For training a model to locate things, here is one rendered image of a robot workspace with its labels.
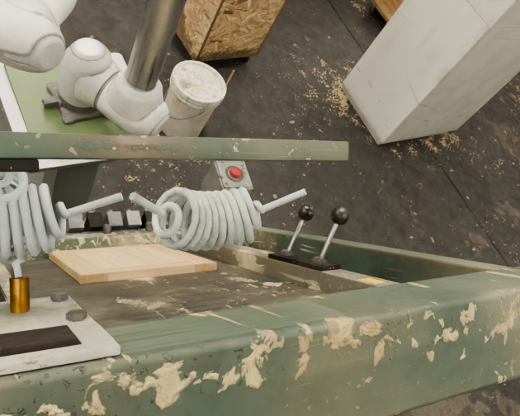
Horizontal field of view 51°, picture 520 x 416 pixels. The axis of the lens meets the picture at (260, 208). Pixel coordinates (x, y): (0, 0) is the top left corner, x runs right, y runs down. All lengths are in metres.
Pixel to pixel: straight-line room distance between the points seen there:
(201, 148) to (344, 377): 0.24
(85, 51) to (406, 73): 2.33
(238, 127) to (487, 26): 1.52
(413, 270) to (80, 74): 1.20
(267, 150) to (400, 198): 3.24
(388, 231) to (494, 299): 2.89
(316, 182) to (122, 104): 1.82
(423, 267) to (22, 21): 0.89
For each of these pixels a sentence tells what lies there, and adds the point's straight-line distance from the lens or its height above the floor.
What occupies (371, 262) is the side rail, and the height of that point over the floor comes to 1.38.
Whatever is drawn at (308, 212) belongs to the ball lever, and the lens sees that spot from 1.20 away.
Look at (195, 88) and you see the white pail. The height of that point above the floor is 0.36.
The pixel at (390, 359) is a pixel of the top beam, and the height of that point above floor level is 1.90.
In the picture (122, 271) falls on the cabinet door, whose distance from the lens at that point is 1.22.
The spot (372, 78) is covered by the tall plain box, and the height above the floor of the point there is 0.29.
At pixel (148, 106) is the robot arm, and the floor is 1.02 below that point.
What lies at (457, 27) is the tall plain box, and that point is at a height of 0.95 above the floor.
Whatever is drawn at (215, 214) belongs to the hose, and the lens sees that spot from 0.55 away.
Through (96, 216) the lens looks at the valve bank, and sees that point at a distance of 1.82.
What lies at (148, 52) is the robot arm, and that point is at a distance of 1.67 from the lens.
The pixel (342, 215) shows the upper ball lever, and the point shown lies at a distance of 1.10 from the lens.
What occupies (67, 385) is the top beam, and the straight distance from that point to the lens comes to 0.40.
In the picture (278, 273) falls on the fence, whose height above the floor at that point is 1.36.
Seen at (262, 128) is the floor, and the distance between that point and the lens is 3.46.
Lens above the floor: 2.30
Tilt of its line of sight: 49 degrees down
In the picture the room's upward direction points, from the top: 38 degrees clockwise
